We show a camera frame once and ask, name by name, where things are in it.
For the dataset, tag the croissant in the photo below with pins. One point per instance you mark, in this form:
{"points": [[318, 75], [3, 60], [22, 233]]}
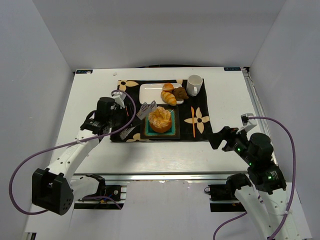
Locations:
{"points": [[168, 98]]}

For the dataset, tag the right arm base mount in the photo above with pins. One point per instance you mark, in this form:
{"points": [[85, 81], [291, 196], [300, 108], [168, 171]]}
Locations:
{"points": [[222, 196]]}

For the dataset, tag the small round bun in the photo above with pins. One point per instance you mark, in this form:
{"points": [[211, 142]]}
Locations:
{"points": [[168, 87]]}

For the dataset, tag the teal square plate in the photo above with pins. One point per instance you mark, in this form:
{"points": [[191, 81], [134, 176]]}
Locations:
{"points": [[173, 133]]}

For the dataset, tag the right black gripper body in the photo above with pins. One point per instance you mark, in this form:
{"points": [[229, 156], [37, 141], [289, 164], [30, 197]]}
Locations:
{"points": [[225, 139]]}

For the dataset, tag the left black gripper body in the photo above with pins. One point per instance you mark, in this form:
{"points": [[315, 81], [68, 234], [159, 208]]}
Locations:
{"points": [[129, 119]]}

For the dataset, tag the white mug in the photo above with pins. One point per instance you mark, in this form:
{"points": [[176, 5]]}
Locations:
{"points": [[194, 84]]}

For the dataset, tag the large sugared ring bread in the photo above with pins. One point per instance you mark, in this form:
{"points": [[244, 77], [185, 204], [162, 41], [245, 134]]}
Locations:
{"points": [[160, 120]]}

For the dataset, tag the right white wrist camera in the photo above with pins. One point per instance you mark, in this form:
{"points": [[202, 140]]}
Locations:
{"points": [[248, 123]]}

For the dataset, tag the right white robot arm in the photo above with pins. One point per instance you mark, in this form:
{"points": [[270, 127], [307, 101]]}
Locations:
{"points": [[262, 191]]}

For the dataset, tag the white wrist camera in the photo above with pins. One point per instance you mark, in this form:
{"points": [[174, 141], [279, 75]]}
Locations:
{"points": [[119, 98], [248, 123]]}

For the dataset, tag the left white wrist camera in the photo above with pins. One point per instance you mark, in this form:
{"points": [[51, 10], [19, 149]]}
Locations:
{"points": [[119, 98]]}

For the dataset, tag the white rectangular bread plate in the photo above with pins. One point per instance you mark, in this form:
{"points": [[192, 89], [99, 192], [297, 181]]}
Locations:
{"points": [[150, 92]]}

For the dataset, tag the orange plastic knife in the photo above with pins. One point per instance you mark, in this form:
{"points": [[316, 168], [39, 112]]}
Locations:
{"points": [[193, 121]]}

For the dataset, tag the metal serving tongs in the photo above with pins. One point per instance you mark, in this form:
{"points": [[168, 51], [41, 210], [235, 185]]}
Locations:
{"points": [[143, 112]]}

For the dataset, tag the brown chocolate muffin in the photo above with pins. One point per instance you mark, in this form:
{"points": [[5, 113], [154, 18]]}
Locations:
{"points": [[180, 93]]}

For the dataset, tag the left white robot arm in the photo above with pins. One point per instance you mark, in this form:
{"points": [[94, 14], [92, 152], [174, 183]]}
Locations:
{"points": [[53, 188]]}

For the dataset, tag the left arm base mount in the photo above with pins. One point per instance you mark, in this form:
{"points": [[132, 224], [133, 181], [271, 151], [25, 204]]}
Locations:
{"points": [[107, 196]]}

